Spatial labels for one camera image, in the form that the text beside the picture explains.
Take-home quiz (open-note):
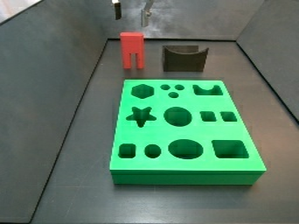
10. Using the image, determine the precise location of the green foam shape tray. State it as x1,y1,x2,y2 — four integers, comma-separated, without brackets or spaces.
110,80,267,185

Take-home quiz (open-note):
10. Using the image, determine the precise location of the black curved fixture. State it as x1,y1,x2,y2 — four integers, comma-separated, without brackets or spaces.
163,45,210,72

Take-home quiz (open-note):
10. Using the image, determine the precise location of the red square-circle object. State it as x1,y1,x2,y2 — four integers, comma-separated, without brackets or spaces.
121,32,146,69

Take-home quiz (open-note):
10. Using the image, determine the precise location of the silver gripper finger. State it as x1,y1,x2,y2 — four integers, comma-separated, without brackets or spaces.
111,0,122,20
142,0,155,27

